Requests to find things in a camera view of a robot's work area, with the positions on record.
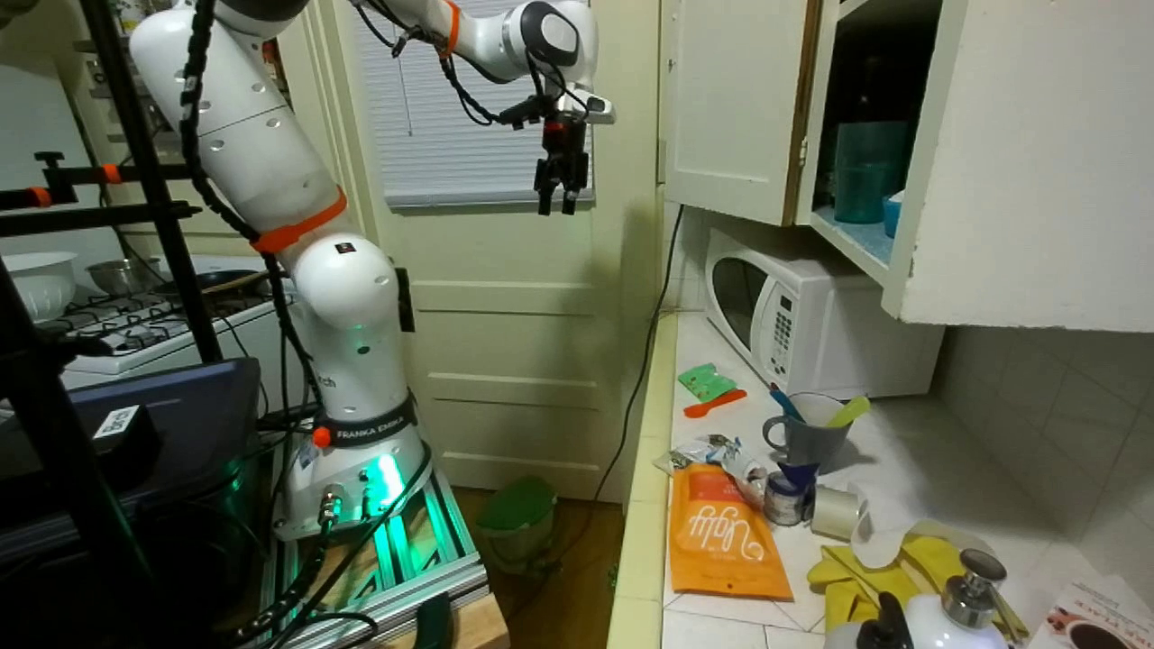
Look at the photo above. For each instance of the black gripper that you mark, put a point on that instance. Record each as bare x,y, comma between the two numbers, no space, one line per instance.
564,150

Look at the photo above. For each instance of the teal plastic cups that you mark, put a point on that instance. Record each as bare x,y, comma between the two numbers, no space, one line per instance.
867,166

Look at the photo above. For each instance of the yellow green utensil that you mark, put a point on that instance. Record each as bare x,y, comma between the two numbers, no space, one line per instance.
853,413

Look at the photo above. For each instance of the white cabinet door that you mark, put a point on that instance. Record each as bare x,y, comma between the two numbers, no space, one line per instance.
733,109

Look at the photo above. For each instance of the green sponge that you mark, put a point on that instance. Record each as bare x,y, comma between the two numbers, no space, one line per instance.
709,383

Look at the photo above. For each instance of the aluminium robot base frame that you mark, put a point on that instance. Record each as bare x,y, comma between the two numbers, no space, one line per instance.
410,551

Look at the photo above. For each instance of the white gas stove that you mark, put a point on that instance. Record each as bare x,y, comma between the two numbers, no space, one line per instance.
131,318

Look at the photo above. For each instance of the yellow rubber gloves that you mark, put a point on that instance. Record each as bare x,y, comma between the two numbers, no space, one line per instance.
840,578

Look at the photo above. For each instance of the white bottle black pump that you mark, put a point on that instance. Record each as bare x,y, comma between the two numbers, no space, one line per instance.
885,628

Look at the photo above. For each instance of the dark blue case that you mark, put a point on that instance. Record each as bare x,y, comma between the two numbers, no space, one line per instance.
183,418

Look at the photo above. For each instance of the white bowl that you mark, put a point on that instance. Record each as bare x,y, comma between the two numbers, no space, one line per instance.
37,283

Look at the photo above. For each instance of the crumpled clear plastic bag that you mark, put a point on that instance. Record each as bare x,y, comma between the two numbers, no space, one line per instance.
714,450

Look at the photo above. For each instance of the dark blue mug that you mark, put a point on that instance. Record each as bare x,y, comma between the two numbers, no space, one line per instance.
804,447

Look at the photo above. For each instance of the orange plastic scraper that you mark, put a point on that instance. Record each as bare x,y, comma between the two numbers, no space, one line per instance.
714,405

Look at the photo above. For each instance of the white roll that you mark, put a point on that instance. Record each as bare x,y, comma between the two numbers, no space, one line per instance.
837,512

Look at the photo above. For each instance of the white microwave oven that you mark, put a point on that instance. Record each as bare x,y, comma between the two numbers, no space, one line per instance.
831,324

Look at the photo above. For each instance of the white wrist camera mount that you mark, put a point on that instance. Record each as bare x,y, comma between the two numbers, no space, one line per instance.
594,104

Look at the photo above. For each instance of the small blue white jar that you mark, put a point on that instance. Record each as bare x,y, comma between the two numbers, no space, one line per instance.
787,500

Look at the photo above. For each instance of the white wall cabinet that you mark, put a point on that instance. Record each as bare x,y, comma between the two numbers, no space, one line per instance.
1033,156

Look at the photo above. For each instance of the cream panel door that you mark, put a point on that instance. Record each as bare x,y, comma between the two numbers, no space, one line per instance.
517,335

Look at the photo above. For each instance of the wooden board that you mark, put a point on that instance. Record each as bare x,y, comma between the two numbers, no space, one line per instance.
475,625

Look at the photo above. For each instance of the black metal stand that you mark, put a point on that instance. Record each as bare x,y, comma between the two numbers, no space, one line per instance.
147,156

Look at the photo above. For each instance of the green bucket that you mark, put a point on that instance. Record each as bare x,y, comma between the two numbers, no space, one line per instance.
517,526

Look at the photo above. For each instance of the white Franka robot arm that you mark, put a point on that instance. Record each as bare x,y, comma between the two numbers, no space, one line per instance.
238,131

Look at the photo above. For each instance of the white coffee box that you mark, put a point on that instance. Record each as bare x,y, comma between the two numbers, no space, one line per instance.
1094,617

